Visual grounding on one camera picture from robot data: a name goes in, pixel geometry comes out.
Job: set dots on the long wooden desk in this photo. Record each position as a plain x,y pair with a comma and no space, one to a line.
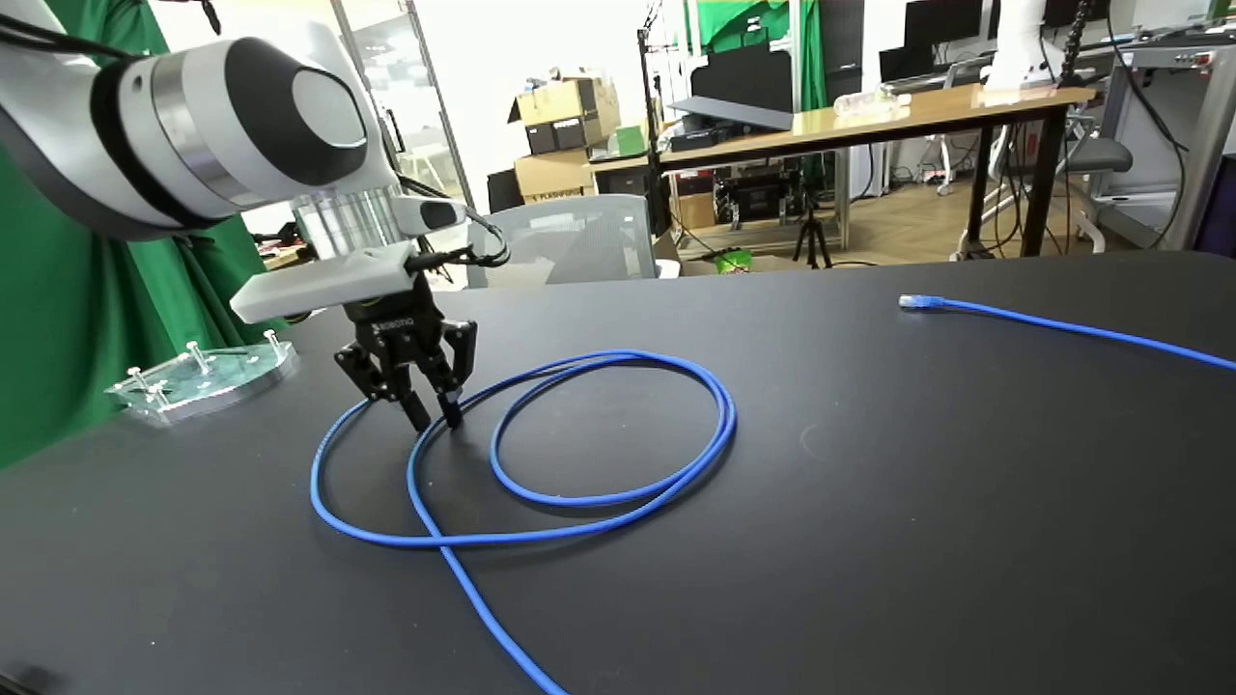
905,117

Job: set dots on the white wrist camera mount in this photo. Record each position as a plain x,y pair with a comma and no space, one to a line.
427,232

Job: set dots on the green backdrop curtain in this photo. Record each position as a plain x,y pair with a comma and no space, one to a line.
79,312

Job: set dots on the clear acrylic plate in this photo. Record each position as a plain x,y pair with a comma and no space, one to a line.
203,378

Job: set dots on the stacked cardboard boxes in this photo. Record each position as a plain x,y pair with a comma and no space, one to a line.
565,122

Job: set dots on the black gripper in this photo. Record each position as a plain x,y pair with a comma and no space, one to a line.
406,330

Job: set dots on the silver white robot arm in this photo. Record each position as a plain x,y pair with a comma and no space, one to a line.
172,143

